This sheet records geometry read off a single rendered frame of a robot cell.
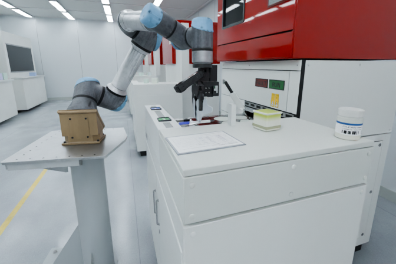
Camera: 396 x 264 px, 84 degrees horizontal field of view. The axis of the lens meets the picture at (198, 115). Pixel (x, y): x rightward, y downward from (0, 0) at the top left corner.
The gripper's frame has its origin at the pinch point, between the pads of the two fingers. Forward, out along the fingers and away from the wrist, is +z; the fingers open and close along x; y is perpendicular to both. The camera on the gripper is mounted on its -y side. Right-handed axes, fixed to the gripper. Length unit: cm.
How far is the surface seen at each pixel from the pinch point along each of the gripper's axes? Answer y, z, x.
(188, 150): -9.6, 4.1, -21.1
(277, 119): 26.2, -0.5, -12.6
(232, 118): 13.9, 0.5, -1.6
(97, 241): -43, 71, 39
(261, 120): 20.6, -0.1, -10.7
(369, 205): 112, 62, 4
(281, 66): 49, -20, 14
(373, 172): 110, 40, 4
